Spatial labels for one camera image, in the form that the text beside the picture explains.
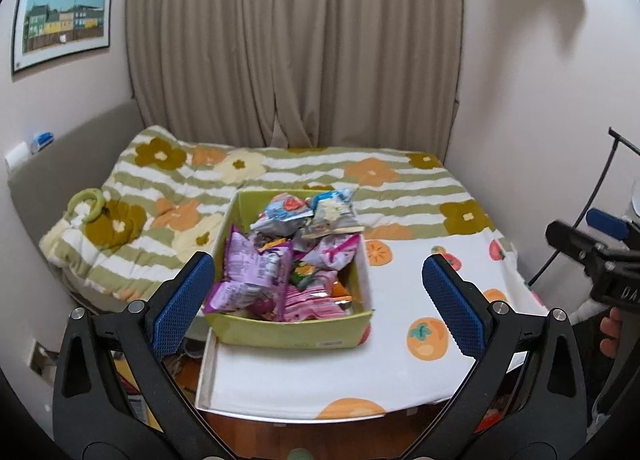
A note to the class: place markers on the person's right hand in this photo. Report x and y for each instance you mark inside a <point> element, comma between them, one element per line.
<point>611,328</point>

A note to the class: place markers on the purple snack bag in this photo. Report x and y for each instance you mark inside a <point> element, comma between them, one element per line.
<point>254,280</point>

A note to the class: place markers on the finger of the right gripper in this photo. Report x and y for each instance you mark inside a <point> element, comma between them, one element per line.
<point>572,242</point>
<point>608,224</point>

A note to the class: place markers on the blue red white snack bag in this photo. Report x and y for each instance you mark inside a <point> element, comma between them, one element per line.
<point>283,216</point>

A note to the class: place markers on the grey headboard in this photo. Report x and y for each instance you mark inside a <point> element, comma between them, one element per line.
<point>82,158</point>

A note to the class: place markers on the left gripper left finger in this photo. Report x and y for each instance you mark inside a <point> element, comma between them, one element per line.
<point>92,416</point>

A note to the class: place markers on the blue white bottle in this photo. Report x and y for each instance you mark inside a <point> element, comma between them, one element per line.
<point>41,141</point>

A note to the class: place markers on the orange snack packet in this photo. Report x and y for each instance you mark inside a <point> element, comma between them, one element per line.
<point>339,291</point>

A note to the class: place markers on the framed houses picture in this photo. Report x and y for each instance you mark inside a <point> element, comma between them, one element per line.
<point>46,30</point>

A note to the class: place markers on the beige curtain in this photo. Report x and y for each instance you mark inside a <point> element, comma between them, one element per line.
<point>299,73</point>

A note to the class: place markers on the floral striped quilt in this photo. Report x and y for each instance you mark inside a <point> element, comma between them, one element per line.
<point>165,200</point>

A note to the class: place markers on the green ring toy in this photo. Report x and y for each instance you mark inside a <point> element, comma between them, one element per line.
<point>93,198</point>

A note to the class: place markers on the pink striped snack packet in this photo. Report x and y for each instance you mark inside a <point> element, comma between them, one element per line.
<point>314,304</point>

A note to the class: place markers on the pink persimmon snack packet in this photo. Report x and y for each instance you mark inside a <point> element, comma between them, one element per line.
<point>333,252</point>

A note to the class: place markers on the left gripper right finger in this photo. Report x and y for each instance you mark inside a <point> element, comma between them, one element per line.
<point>524,397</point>

